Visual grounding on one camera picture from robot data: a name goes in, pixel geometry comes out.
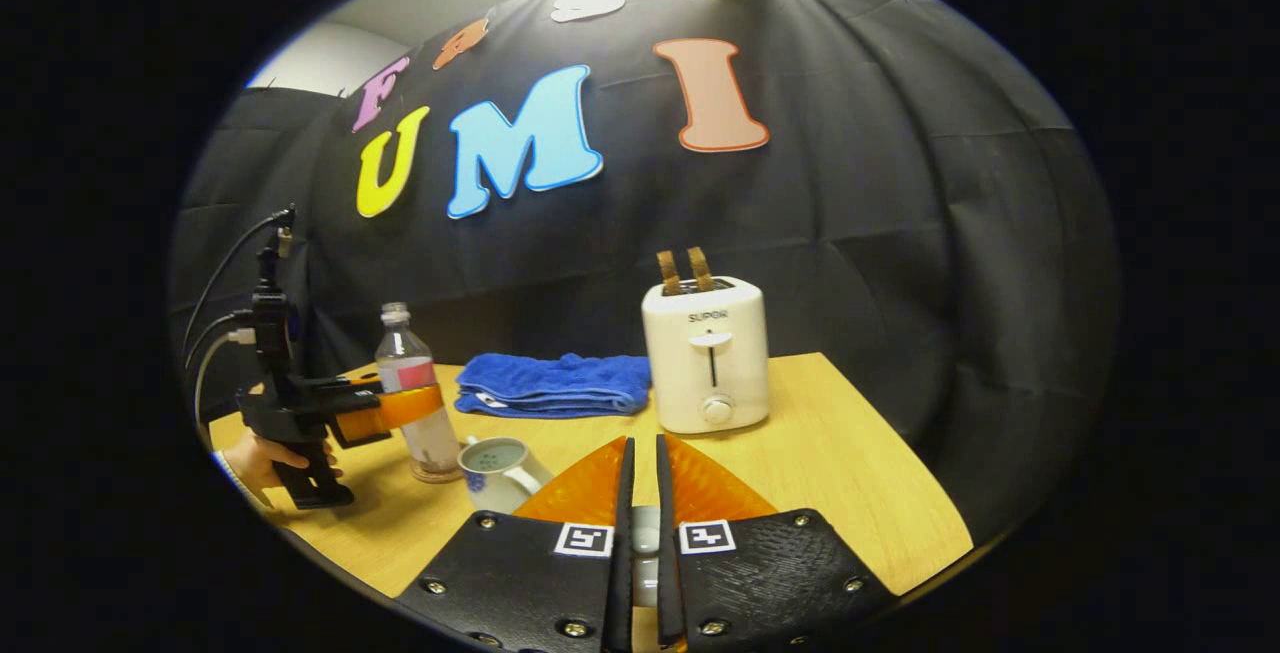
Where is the black backdrop cloth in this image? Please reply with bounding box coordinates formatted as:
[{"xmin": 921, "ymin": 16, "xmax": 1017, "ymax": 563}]
[{"xmin": 170, "ymin": 0, "xmax": 1121, "ymax": 544}]

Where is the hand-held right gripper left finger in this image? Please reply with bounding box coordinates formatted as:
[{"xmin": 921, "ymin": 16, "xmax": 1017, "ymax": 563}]
[{"xmin": 393, "ymin": 435, "xmax": 637, "ymax": 653}]

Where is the blue folded towel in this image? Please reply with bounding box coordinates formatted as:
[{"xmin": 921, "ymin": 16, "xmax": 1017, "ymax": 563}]
[{"xmin": 455, "ymin": 352, "xmax": 653, "ymax": 421}]

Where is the white toaster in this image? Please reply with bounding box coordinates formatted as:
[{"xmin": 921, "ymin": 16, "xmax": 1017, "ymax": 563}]
[{"xmin": 641, "ymin": 276, "xmax": 771, "ymax": 435}]

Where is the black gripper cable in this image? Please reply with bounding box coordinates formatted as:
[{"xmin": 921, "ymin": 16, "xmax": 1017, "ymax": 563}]
[
  {"xmin": 185, "ymin": 309, "xmax": 256, "ymax": 374},
  {"xmin": 183, "ymin": 211, "xmax": 293, "ymax": 354}
]

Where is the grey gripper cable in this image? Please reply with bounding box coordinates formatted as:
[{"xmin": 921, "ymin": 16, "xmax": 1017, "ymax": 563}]
[{"xmin": 193, "ymin": 331, "xmax": 259, "ymax": 424}]

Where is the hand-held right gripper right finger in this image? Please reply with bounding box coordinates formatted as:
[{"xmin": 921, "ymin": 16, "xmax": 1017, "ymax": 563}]
[{"xmin": 654, "ymin": 432, "xmax": 894, "ymax": 653}]

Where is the clear plastic water bottle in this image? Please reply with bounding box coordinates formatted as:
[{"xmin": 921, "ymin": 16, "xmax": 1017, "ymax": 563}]
[{"xmin": 375, "ymin": 302, "xmax": 463, "ymax": 482}]

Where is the white blue patterned teacup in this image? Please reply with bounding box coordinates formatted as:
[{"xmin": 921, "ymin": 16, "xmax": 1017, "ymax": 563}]
[{"xmin": 457, "ymin": 436, "xmax": 554, "ymax": 515}]

